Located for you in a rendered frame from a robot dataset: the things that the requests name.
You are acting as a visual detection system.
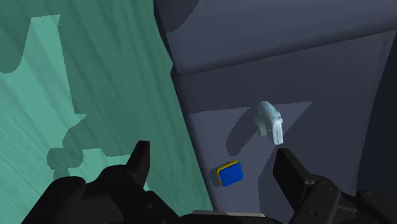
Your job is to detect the pale blue white figure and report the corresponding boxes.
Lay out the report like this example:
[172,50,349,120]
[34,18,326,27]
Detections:
[254,101,284,146]

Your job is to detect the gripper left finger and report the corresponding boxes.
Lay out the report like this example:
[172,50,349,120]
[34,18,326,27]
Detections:
[21,140,181,224]

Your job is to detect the blue and yellow block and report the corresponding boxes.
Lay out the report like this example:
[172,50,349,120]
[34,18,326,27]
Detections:
[216,159,244,188]

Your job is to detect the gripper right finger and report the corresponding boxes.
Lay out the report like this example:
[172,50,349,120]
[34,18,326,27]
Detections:
[272,148,397,224]

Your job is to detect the dark grey blue sofa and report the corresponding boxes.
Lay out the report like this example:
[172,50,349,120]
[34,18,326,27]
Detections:
[153,0,397,224]

